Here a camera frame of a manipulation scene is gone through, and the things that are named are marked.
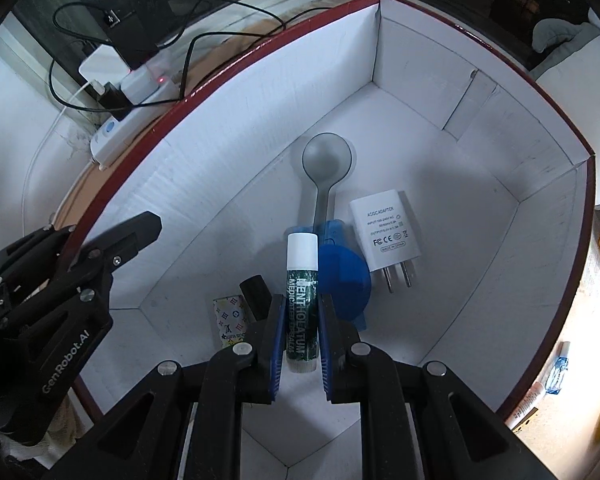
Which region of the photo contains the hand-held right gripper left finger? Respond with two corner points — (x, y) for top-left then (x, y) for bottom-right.
(40, 294), (287, 480)

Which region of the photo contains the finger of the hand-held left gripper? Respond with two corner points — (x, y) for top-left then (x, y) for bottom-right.
(55, 211), (162, 307)
(0, 225), (77, 306)

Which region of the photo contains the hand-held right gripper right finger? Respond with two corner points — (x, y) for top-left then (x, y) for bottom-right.
(316, 293), (546, 480)

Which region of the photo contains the green lip balm tube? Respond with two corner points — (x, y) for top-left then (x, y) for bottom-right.
(285, 232), (321, 374)

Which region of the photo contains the white power adapter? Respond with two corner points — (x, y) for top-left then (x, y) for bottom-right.
(349, 189), (424, 296)

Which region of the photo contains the red cardboard box white interior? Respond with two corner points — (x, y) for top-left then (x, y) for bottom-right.
(47, 0), (597, 480)

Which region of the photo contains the person's left hand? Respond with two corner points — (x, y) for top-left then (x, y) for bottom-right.
(0, 395), (93, 466)

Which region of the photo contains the small patterned box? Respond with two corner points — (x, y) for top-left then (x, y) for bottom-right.
(211, 294), (254, 352)

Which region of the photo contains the small black tube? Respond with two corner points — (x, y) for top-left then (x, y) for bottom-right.
(239, 274), (274, 322)

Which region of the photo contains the blue plastic scoop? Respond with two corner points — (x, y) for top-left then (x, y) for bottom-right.
(314, 217), (374, 332)

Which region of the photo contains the white power strip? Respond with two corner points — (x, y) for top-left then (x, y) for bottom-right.
(89, 66), (182, 167)

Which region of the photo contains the black plug charger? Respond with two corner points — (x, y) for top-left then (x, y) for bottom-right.
(98, 81), (131, 111)

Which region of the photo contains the white charger block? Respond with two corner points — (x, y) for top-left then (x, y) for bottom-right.
(78, 44), (132, 84)

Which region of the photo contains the grey translucent spoon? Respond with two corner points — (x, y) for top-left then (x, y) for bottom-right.
(301, 131), (354, 233)

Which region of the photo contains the black electronic device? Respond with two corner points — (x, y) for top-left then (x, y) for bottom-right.
(101, 0), (174, 64)

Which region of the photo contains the small clear blue bottle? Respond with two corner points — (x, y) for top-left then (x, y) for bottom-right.
(546, 341), (572, 396)

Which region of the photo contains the large penguin plush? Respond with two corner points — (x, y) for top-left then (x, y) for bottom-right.
(530, 7), (600, 286)

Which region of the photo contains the white cable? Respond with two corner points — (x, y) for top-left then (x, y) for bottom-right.
(24, 80), (98, 206)

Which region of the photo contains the black cable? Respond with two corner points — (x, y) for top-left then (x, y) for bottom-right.
(49, 1), (293, 111)

